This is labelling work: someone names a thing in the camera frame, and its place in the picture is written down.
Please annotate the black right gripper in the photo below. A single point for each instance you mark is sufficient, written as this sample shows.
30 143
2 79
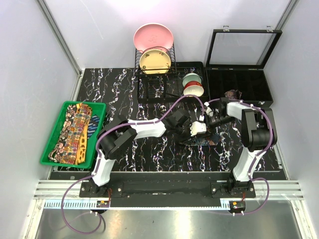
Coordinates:
209 125

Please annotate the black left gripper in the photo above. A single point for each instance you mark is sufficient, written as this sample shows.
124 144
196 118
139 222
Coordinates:
188 125

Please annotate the navy floral tie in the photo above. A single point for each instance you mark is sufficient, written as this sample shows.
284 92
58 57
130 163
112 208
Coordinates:
208 140

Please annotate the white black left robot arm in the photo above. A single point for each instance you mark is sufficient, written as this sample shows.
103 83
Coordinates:
114 139

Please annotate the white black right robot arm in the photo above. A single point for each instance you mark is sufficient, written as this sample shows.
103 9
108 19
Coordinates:
258 134

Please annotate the colourful ties in bin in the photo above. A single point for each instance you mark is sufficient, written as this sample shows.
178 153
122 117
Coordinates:
71 146

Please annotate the rolled dark patterned tie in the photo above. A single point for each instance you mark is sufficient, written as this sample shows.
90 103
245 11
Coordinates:
233 94

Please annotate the red white bowl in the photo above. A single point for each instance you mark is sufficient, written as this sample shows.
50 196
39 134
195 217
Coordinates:
193 88

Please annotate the black tie storage box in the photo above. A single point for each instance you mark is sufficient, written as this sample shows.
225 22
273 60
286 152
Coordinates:
250 85

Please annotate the light green bowl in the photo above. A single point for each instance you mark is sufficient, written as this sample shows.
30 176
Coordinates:
191 77

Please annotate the yellow plate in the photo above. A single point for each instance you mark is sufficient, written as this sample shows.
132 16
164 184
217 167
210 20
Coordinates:
155 60

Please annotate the black glass box lid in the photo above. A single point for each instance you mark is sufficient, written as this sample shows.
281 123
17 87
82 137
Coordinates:
241 48

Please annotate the green plastic tie bin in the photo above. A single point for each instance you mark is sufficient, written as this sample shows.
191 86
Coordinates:
98 109

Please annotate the navy striped tie in bin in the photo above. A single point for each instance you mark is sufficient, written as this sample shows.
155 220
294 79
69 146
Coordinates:
93 125

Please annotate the pink plate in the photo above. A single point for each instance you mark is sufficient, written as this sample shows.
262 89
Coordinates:
152 35

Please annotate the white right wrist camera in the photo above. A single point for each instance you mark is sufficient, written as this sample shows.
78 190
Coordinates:
208 110

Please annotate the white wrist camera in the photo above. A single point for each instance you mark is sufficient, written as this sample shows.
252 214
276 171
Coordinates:
198 127
208 110

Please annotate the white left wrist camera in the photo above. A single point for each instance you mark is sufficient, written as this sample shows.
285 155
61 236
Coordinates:
198 127

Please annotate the black wire dish rack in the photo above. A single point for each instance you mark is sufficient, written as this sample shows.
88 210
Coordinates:
167 87

